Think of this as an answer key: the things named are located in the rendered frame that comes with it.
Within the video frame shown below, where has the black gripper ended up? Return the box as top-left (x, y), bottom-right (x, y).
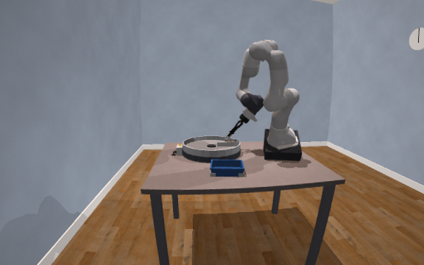
top-left (225, 114), bottom-right (249, 140)

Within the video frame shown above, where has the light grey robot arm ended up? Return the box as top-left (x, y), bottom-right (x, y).
top-left (236, 40), bottom-right (300, 149)

